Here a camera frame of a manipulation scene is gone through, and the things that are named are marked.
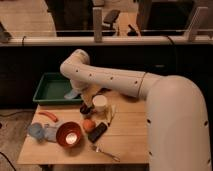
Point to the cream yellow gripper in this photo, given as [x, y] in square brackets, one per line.
[88, 93]

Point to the purple grape bunch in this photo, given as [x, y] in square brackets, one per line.
[85, 110]

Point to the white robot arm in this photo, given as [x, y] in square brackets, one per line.
[177, 117]

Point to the red bowl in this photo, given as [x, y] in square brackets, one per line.
[68, 134]

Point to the white cup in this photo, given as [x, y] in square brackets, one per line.
[100, 103]

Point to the grey sponge in tray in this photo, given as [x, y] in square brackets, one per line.
[71, 95]

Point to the yellow banana peel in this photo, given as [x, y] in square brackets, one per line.
[110, 113]

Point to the orange fruit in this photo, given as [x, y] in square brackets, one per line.
[88, 125]

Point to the green plastic tray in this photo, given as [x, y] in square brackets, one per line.
[52, 89]

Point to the wooden table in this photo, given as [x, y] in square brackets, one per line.
[126, 138]

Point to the black rectangular block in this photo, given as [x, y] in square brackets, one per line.
[97, 132]

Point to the orange carrot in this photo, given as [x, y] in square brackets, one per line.
[49, 115]

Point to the grey cloth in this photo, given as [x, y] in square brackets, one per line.
[51, 130]

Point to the silver fork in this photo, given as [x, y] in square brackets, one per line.
[98, 150]

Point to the white railing bar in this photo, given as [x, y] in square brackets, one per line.
[106, 41]

